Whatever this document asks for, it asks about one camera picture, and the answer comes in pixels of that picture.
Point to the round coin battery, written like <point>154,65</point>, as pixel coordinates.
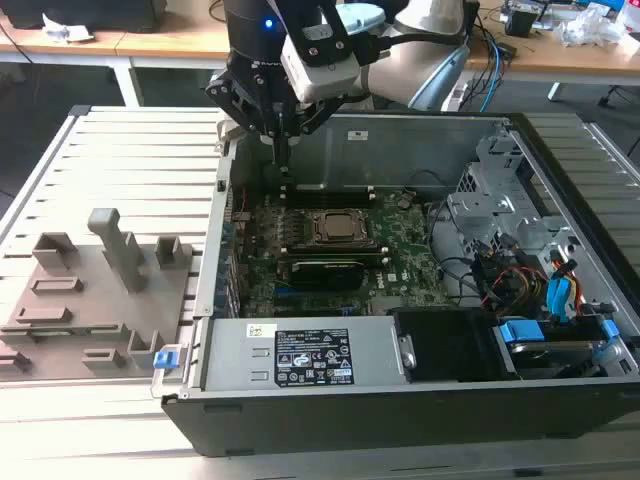
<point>404,202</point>

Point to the blue case latch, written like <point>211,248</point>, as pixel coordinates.
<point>166,360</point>

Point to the tall black box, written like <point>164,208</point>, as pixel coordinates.
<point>471,15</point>

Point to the small black device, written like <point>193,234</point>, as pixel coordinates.
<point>520,22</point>

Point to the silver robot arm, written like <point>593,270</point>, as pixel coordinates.
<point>400,75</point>

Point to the clear plastic bag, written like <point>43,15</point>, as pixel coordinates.
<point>590,25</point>

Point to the large black box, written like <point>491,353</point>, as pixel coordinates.
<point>90,15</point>

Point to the black RAM stick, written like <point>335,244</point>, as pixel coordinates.
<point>330,188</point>
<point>70,330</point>

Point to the silver CPU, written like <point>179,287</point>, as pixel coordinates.
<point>345,225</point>

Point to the hard disk in blue carrier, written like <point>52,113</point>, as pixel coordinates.
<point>550,350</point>

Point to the black PC case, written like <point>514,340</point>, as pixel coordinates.
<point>350,425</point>

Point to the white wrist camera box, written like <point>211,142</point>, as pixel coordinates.
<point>320,80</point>

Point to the crumpled white paper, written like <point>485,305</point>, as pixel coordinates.
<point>65,30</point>

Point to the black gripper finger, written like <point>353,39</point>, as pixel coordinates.
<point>312,115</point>
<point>240,100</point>

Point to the black chair base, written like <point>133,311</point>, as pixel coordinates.
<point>620,92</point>

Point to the grey power supply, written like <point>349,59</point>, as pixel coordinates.
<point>240,360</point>

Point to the green motherboard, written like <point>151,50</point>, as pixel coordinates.
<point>400,235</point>

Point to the black fan shroud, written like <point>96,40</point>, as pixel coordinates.
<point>445,345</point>

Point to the grey parts rack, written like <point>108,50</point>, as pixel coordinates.
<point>100,310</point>

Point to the wooden desk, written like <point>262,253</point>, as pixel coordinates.
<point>550,57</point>
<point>175,45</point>

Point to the metal drive cage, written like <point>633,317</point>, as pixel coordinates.
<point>480,205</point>

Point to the black graphics card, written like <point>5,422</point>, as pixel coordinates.
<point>325,275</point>

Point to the white power strip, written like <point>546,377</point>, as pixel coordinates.
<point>454,95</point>

